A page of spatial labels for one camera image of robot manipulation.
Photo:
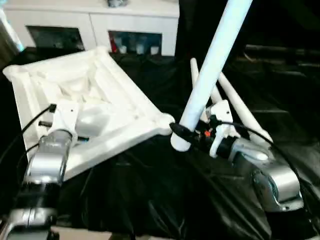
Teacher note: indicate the white plastic table leg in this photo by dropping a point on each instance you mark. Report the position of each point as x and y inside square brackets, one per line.
[215, 95]
[240, 102]
[215, 55]
[194, 75]

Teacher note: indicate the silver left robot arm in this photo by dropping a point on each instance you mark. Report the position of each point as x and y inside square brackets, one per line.
[45, 165]

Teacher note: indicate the black work mat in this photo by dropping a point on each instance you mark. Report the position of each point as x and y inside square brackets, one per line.
[165, 200]

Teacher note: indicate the white plastic table top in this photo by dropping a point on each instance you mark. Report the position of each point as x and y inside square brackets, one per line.
[100, 105]

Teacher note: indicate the white cabinet with glass doors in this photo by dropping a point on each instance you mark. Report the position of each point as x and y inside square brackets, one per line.
[100, 22]

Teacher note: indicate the shiny ornament on cabinet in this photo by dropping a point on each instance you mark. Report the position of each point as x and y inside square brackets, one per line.
[117, 2]

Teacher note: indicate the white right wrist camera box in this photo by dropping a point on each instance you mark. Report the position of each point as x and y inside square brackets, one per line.
[222, 125]

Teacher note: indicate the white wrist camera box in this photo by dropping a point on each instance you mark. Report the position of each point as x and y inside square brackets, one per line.
[65, 120]
[222, 125]

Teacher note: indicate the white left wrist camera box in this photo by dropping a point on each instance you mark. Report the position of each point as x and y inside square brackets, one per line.
[65, 120]

